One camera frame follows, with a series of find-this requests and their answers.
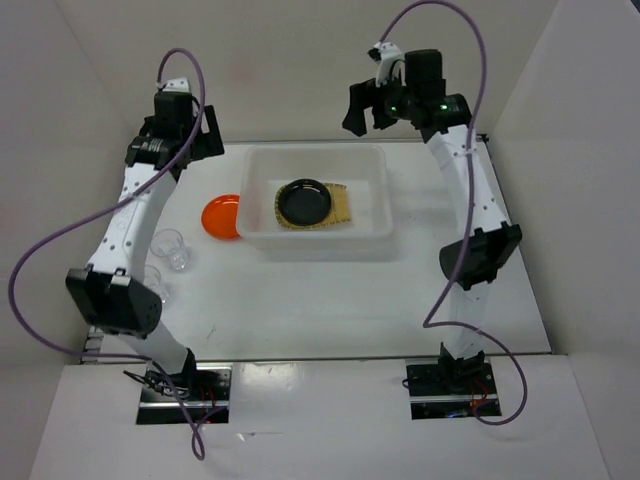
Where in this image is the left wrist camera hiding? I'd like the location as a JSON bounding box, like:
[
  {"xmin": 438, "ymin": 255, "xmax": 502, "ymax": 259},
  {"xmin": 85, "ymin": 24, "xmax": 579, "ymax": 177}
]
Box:
[{"xmin": 156, "ymin": 77, "xmax": 192, "ymax": 95}]

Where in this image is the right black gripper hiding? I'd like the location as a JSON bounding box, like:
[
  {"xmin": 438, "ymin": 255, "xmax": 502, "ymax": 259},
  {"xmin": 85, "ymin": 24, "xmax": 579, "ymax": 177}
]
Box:
[{"xmin": 341, "ymin": 67, "xmax": 416, "ymax": 137}]

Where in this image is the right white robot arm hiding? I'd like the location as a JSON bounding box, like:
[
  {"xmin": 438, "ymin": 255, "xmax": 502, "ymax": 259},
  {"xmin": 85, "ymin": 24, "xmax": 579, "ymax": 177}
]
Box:
[{"xmin": 342, "ymin": 42, "xmax": 522, "ymax": 393}]

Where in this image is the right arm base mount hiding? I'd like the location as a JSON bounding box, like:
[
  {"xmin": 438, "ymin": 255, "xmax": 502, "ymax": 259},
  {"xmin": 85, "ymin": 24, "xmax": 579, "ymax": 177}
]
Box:
[{"xmin": 402, "ymin": 359, "xmax": 502, "ymax": 420}]

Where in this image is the clear plastic cup upper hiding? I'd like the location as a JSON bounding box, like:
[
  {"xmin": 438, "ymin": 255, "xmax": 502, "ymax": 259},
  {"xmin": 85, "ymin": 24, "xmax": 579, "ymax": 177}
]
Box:
[{"xmin": 150, "ymin": 229, "xmax": 190, "ymax": 272}]

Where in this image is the black round plate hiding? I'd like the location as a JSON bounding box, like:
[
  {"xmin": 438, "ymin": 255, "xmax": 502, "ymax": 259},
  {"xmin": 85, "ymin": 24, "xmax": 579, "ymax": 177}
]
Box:
[{"xmin": 275, "ymin": 179, "xmax": 332, "ymax": 227}]

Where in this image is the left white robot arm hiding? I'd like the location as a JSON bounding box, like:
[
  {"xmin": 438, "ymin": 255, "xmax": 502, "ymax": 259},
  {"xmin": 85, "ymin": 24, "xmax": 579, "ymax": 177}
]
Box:
[{"xmin": 65, "ymin": 77, "xmax": 224, "ymax": 400}]

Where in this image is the woven bamboo basket tray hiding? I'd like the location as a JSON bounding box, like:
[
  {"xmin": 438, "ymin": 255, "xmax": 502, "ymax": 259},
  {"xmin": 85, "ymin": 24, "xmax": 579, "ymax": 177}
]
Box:
[{"xmin": 274, "ymin": 182, "xmax": 352, "ymax": 230}]

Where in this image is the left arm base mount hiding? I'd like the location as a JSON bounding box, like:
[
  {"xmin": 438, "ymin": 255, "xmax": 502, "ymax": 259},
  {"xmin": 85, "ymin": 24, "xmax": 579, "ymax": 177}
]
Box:
[{"xmin": 123, "ymin": 364, "xmax": 232, "ymax": 425}]

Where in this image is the purple cable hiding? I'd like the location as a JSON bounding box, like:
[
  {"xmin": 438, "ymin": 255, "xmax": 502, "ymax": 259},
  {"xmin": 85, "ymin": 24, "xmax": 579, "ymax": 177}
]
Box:
[
  {"xmin": 378, "ymin": 0, "xmax": 529, "ymax": 426},
  {"xmin": 8, "ymin": 47, "xmax": 208, "ymax": 461}
]

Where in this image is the clear plastic cup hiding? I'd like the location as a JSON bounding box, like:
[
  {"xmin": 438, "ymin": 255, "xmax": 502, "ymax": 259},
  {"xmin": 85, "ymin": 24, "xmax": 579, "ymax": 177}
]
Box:
[
  {"xmin": 150, "ymin": 229, "xmax": 190, "ymax": 272},
  {"xmin": 143, "ymin": 264, "xmax": 170, "ymax": 304}
]

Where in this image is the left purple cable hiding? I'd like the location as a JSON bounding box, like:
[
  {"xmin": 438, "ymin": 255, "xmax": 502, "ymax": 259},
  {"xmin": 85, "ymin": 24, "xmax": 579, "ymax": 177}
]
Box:
[{"xmin": 8, "ymin": 47, "xmax": 208, "ymax": 461}]

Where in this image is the orange plastic plate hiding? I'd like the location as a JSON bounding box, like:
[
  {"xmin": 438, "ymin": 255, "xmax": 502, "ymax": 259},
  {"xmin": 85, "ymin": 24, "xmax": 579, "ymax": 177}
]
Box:
[{"xmin": 200, "ymin": 194, "xmax": 240, "ymax": 241}]

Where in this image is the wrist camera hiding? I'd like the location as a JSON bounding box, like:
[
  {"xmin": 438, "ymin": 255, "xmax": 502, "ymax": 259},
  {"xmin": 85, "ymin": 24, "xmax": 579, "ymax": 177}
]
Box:
[
  {"xmin": 368, "ymin": 41, "xmax": 404, "ymax": 88},
  {"xmin": 156, "ymin": 77, "xmax": 192, "ymax": 95}
]

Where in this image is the clear plastic cup lower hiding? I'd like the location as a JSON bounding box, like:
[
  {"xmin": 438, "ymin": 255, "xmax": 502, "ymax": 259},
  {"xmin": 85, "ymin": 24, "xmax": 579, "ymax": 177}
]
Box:
[{"xmin": 143, "ymin": 264, "xmax": 170, "ymax": 304}]

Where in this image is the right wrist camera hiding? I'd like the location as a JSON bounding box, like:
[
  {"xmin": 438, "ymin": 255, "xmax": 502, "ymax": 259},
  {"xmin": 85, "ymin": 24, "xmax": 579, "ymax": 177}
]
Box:
[{"xmin": 368, "ymin": 41, "xmax": 404, "ymax": 88}]

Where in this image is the translucent plastic bin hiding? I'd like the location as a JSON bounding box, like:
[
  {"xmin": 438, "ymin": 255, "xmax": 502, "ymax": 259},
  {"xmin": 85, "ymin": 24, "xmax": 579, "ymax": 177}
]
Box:
[{"xmin": 236, "ymin": 144, "xmax": 393, "ymax": 259}]

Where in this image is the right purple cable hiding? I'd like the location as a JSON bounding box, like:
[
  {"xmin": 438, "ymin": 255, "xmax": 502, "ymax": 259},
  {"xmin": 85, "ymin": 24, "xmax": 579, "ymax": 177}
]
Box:
[{"xmin": 378, "ymin": 0, "xmax": 529, "ymax": 426}]

